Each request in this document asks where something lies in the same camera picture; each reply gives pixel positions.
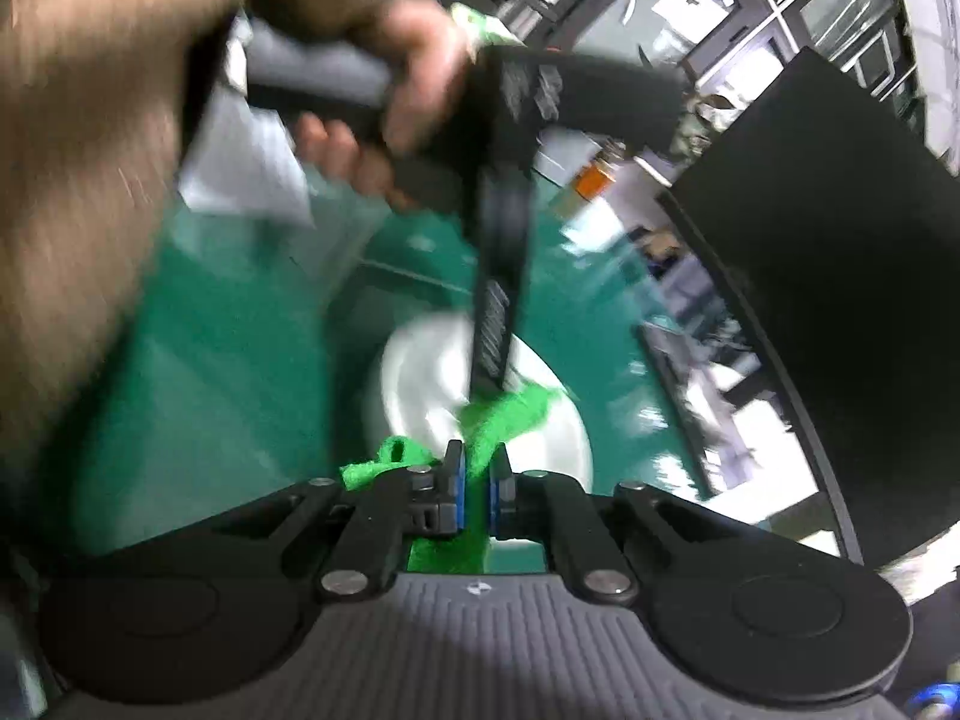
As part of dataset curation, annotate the white paper sheet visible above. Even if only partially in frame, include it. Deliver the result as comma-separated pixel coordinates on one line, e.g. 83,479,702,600
178,15,317,231

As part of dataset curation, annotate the white round plate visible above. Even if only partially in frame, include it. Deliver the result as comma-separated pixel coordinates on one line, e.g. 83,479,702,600
379,315,593,502

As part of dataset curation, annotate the person's left hand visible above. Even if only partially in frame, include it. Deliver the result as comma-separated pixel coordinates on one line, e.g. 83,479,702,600
292,1,475,211

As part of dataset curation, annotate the orange cup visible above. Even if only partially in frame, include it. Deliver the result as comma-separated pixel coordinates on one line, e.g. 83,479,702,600
574,159,621,205

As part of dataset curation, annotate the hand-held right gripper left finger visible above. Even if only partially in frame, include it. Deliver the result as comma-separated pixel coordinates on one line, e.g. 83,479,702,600
223,439,467,602

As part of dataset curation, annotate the green cloth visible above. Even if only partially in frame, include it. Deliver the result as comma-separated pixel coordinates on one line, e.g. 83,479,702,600
337,382,565,575

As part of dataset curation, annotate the black monitor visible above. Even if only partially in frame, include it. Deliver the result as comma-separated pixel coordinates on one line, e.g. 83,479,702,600
654,45,960,572

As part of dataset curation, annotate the person's left forearm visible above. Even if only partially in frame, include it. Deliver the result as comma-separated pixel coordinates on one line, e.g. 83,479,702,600
0,0,425,485

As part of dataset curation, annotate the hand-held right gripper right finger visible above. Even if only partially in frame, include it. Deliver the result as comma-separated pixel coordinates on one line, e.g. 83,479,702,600
486,448,725,606

